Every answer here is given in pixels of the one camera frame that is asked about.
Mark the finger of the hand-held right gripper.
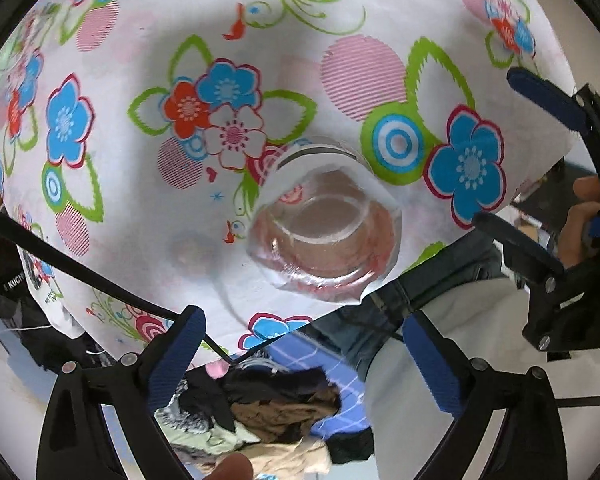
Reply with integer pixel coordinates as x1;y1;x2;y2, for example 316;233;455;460
472;211;581;311
506;66;600;203

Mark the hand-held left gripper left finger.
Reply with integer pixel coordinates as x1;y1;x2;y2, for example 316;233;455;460
36;305;207;480

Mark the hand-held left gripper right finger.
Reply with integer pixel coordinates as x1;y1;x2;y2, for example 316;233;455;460
403;310;567;480

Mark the clear plastic cup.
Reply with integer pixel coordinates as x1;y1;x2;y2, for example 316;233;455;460
245;136;404;306

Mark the person's right hand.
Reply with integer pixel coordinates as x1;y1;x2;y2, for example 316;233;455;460
559;176;600;269

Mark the person's left hand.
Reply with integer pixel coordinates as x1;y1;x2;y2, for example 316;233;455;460
214;452;255;480

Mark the pile of clothes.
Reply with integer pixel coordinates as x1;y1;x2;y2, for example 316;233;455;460
154;359;377;480

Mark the black printed garment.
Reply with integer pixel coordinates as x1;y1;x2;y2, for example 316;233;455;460
0;227;108;377

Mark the floral tablecloth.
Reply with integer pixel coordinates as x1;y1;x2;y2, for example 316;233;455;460
0;0;582;362

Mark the black cable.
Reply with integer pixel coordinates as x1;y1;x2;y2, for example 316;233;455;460
0;204;261;362

